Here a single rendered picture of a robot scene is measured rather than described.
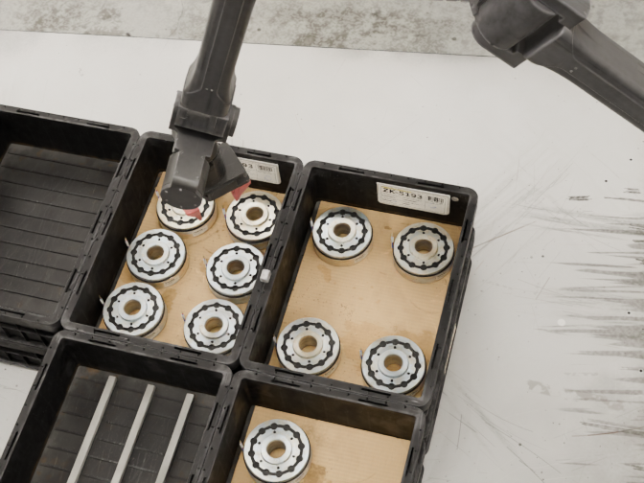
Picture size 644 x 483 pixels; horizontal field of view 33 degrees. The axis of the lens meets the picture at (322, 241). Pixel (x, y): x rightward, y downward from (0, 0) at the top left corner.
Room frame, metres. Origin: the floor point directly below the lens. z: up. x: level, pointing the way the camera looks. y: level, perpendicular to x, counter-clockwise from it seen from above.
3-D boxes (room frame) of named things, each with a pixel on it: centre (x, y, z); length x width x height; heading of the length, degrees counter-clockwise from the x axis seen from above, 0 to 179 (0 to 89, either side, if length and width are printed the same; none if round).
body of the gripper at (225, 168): (0.94, 0.15, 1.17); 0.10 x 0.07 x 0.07; 113
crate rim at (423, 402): (0.86, -0.06, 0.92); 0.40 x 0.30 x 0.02; 158
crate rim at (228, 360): (0.97, 0.22, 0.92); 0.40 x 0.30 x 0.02; 158
